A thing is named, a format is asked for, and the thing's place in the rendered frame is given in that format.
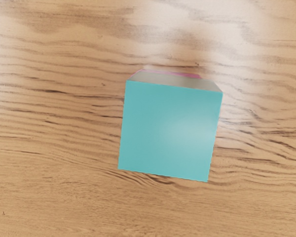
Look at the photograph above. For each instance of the teal cube block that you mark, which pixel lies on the teal cube block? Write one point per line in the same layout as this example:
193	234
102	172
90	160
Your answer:
167	130

